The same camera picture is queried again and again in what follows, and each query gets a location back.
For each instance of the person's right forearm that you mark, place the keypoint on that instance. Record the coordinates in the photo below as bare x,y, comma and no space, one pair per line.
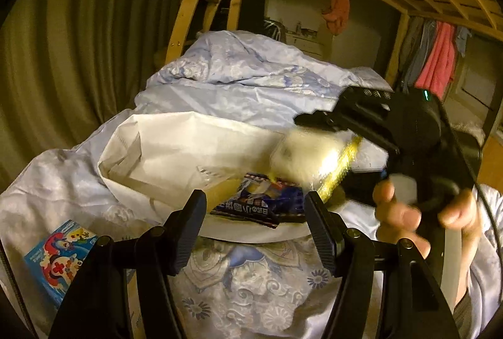
487,264

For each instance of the light blue floral blanket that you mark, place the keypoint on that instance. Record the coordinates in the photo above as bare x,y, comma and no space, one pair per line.
235,87

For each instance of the blue hanging garment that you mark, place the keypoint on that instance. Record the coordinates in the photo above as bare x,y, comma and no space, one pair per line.
463,38

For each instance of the white dresser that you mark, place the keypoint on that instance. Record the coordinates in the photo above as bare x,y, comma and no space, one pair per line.
310,44

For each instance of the pink hanging clothing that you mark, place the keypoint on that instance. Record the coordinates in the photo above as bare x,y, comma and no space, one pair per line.
438,60

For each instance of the dark blue snack packet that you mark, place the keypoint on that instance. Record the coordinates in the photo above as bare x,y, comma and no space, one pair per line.
259,201

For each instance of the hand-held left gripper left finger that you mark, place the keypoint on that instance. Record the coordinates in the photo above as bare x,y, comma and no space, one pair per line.
188,233

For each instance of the grey hanging clothing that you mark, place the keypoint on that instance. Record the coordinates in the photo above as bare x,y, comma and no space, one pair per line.
412,48

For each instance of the white paper bag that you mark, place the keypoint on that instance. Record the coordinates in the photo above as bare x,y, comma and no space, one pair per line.
177,150

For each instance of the dark plaid cloth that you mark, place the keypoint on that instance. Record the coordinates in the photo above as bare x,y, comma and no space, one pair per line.
273,28

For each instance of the blue cartoon box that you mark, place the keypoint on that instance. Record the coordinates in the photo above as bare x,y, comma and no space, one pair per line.
59,260

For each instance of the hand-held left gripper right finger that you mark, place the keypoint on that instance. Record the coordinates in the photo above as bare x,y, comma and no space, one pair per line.
320,237

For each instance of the orange hanging cloth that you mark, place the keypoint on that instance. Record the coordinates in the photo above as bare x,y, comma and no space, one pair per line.
338,11

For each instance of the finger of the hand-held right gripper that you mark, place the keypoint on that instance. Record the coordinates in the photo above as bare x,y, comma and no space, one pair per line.
361,186
338,117

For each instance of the person's right hand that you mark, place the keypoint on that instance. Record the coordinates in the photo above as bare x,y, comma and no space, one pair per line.
397,217

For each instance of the pale bread packet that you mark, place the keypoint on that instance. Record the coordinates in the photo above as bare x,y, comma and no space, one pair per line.
306,154

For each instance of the grey curtain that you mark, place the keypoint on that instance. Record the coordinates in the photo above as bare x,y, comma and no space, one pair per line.
78,48

